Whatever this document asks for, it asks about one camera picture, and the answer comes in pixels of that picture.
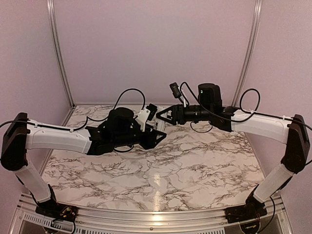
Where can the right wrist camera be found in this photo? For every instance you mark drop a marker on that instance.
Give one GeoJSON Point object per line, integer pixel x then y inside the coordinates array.
{"type": "Point", "coordinates": [175, 90]}

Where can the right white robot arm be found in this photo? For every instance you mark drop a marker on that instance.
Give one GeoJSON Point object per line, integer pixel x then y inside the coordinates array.
{"type": "Point", "coordinates": [291, 131]}

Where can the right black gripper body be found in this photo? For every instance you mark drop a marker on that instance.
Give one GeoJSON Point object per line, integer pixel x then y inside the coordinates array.
{"type": "Point", "coordinates": [183, 117]}

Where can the aluminium frame post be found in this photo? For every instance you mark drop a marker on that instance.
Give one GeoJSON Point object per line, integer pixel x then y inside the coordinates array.
{"type": "Point", "coordinates": [57, 48]}
{"type": "Point", "coordinates": [249, 51]}

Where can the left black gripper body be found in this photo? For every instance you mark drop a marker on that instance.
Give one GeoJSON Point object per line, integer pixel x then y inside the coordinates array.
{"type": "Point", "coordinates": [125, 139]}

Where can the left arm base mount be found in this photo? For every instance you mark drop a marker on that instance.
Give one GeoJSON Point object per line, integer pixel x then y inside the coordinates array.
{"type": "Point", "coordinates": [59, 212]}

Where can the white remote control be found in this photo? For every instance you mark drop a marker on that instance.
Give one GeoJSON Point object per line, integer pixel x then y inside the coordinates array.
{"type": "Point", "coordinates": [160, 124]}

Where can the left aluminium frame post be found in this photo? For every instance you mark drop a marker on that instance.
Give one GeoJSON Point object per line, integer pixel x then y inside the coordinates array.
{"type": "Point", "coordinates": [57, 48]}

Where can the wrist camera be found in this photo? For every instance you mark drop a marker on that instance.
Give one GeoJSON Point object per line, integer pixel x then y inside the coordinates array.
{"type": "Point", "coordinates": [175, 90]}
{"type": "Point", "coordinates": [146, 114]}

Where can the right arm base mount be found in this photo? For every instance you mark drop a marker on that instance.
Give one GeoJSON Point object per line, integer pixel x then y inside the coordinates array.
{"type": "Point", "coordinates": [245, 212]}

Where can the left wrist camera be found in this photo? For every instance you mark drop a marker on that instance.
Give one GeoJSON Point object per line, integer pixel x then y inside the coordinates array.
{"type": "Point", "coordinates": [146, 114]}

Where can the front aluminium rail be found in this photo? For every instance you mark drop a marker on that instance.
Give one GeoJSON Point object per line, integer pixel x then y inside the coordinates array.
{"type": "Point", "coordinates": [103, 221]}

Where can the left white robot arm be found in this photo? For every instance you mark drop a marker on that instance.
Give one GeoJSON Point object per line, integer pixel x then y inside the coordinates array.
{"type": "Point", "coordinates": [120, 128]}

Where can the right aluminium frame post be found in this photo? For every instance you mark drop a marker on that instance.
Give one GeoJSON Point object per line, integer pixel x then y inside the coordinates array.
{"type": "Point", "coordinates": [249, 51]}

